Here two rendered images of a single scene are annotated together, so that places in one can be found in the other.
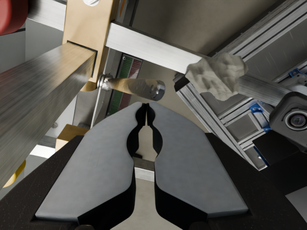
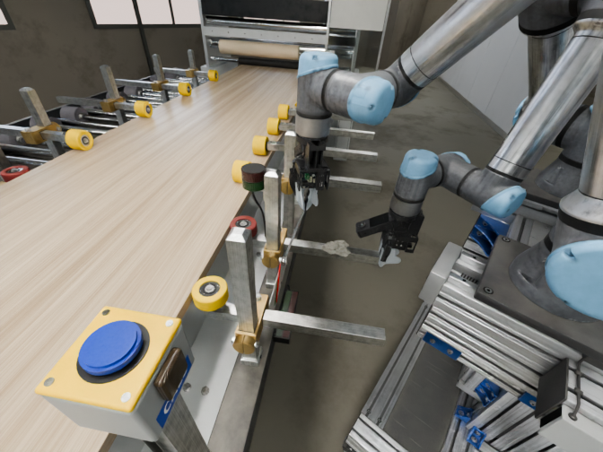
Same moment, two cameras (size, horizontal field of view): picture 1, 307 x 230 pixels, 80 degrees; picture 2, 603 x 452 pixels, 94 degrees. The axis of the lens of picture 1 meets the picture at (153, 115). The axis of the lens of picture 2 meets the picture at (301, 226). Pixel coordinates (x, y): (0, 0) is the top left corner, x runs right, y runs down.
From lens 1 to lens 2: 0.76 m
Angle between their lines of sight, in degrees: 82
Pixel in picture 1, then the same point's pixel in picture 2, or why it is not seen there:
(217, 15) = (362, 360)
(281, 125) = (359, 229)
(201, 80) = (329, 248)
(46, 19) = (260, 239)
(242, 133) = not seen: outside the picture
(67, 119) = (222, 380)
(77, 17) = not seen: hidden behind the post
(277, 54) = (438, 362)
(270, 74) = (450, 386)
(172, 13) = (317, 366)
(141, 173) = (315, 321)
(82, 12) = not seen: hidden behind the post
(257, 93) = (361, 252)
